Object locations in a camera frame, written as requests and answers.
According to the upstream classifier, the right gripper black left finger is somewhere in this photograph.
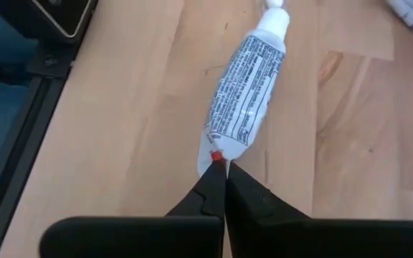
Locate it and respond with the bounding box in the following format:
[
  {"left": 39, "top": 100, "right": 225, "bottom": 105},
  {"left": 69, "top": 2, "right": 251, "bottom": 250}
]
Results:
[{"left": 39, "top": 160, "right": 227, "bottom": 258}]

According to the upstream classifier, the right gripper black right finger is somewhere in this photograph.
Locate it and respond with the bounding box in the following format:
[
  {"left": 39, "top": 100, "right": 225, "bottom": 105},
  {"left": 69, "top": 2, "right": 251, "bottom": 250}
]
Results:
[{"left": 226, "top": 161, "right": 413, "bottom": 258}]

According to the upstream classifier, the black aluminium table frame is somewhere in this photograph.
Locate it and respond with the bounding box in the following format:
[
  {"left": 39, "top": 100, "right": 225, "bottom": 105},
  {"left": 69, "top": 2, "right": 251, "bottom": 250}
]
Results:
[{"left": 0, "top": 39, "right": 82, "bottom": 258}]

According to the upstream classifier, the black camera box silver edge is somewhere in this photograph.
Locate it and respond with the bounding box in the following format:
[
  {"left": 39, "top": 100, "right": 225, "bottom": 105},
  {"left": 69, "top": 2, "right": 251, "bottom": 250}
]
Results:
[{"left": 0, "top": 0, "right": 98, "bottom": 44}]

